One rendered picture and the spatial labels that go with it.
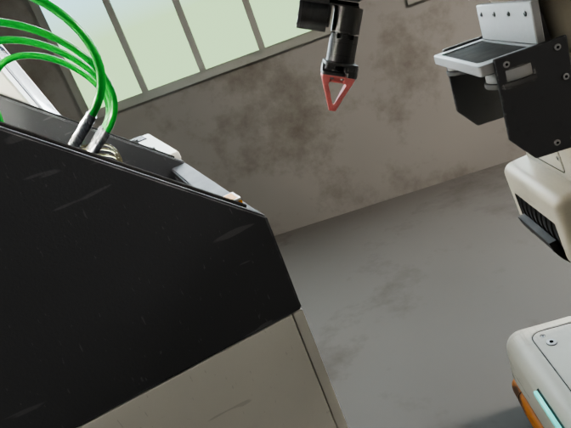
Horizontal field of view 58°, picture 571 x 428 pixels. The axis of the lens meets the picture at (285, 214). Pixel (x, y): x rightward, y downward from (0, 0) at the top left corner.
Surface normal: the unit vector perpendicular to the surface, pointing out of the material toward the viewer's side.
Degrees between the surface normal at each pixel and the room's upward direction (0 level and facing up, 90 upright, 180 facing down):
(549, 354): 0
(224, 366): 90
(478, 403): 0
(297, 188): 90
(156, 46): 90
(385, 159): 90
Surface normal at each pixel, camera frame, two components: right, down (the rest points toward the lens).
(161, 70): -0.01, 0.35
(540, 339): -0.33, -0.88
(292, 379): 0.35, 0.21
